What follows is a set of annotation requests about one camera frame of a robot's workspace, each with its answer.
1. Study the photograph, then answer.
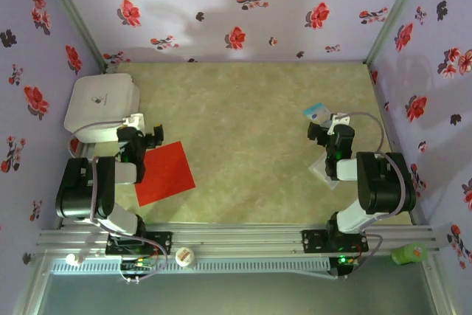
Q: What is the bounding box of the grey left arm cable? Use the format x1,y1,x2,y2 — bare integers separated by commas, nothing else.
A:
72,118,169,283

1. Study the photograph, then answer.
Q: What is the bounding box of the blue snack packet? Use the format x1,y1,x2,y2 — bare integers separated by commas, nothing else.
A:
302,102,335,128

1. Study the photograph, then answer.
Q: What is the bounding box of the small circuit board with wires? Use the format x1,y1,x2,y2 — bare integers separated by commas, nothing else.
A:
337,255,361,268
119,257,159,274

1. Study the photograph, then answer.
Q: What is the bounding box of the white plastic container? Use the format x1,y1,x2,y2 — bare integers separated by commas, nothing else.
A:
63,73,142,145

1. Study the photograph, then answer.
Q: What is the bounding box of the aluminium corner post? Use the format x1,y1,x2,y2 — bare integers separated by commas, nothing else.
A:
363,0,432,65
35,0,111,75

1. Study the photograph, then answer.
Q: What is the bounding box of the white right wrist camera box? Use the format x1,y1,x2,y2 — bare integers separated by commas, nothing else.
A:
329,112,351,134

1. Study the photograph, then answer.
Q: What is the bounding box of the grey slotted cable duct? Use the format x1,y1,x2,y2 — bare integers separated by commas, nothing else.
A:
49,258,331,275

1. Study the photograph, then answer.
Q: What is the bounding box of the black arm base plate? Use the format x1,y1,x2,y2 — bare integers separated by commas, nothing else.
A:
105,231,173,256
301,229,369,254

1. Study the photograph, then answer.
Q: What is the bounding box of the aluminium lower frame bar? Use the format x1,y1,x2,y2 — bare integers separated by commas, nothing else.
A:
422,255,457,315
13,254,52,315

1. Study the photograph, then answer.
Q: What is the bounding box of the grey right arm cable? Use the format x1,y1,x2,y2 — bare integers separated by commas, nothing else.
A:
331,111,406,279

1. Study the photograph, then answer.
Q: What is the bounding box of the red paper sheet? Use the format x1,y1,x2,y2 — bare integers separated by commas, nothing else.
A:
134,140,196,207

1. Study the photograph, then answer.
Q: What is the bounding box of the clear plastic bag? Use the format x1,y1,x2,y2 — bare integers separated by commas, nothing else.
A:
308,152,340,190

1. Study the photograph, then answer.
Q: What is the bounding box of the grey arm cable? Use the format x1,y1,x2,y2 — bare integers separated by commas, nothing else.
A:
331,111,406,279
72,118,169,283

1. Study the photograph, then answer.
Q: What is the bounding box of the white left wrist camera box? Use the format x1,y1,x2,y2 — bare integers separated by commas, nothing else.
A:
121,112,145,131

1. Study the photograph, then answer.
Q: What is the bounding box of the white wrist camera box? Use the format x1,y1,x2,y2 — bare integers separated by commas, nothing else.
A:
329,112,351,134
121,112,145,131

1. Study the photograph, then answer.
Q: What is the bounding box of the white jar with red label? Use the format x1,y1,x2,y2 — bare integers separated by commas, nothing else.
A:
174,247,195,268

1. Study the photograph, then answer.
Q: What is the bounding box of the green plastic cup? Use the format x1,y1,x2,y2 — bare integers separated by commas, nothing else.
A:
390,241,429,266

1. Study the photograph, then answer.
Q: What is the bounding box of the aluminium mounting rail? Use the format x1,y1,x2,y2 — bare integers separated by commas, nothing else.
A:
36,223,454,257

